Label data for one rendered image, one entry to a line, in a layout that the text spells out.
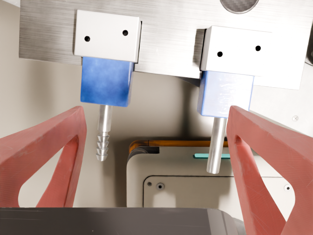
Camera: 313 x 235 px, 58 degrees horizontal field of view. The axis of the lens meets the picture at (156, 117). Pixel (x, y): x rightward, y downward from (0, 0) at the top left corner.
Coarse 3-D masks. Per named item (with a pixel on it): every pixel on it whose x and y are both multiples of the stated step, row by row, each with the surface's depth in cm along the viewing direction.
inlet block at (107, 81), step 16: (80, 16) 22; (96, 16) 22; (112, 16) 22; (128, 16) 22; (80, 32) 23; (96, 32) 23; (112, 32) 23; (128, 32) 24; (80, 48) 23; (96, 48) 23; (112, 48) 23; (128, 48) 23; (96, 64) 24; (112, 64) 24; (128, 64) 24; (96, 80) 25; (112, 80) 25; (128, 80) 25; (80, 96) 25; (96, 96) 25; (112, 96) 25; (128, 96) 25
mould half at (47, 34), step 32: (32, 0) 25; (64, 0) 25; (96, 0) 25; (128, 0) 25; (160, 0) 25; (192, 0) 25; (288, 0) 25; (32, 32) 25; (64, 32) 25; (160, 32) 25; (192, 32) 25; (288, 32) 25; (160, 64) 26; (192, 64) 26; (288, 64) 26
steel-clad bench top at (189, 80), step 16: (16, 0) 30; (304, 64) 31; (192, 80) 31; (304, 80) 31; (256, 96) 32; (272, 96) 32; (288, 96) 32; (304, 96) 32; (256, 112) 32; (272, 112) 32; (288, 112) 32; (304, 112) 32; (304, 128) 32
